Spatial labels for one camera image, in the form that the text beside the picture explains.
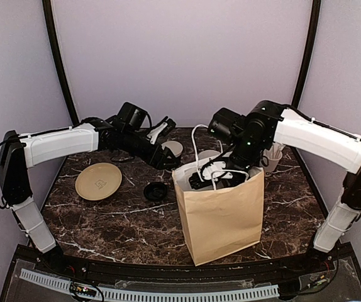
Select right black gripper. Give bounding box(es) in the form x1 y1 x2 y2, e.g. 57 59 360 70
214 137 265 211

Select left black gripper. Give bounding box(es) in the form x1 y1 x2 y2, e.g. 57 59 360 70
120 130 180 170

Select stack of black paper cups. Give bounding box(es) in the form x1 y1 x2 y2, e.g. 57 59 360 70
162 140 184 158

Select white cup holding straws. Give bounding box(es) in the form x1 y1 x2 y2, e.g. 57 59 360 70
260 150 282 177

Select stack of black cup lids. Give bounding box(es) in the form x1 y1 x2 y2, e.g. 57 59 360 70
143 182 168 202

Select brown paper bag white handles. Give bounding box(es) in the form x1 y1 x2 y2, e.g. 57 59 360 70
171 124 265 267

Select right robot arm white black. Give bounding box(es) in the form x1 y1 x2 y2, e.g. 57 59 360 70
188 101 361 273

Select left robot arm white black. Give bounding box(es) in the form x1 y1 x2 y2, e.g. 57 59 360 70
0 102 180 274

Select bundle of white wrapped straws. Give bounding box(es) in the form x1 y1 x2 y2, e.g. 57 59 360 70
270 143 285 160

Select white paper bowl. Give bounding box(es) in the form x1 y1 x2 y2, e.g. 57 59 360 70
197 150 221 160

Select beige round plate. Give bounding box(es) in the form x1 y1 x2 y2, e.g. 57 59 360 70
75 162 122 201

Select black front table rail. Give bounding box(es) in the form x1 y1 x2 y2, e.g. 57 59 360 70
16 243 351 289

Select black right frame post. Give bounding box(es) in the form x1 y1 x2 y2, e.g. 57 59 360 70
291 0 322 108

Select black frame post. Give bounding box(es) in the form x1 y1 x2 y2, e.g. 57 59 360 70
42 0 79 125
291 0 322 108

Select white slotted cable duct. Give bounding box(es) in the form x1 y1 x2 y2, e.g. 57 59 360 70
19 269 280 301

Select black left frame post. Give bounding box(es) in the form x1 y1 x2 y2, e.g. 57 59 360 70
42 0 79 125

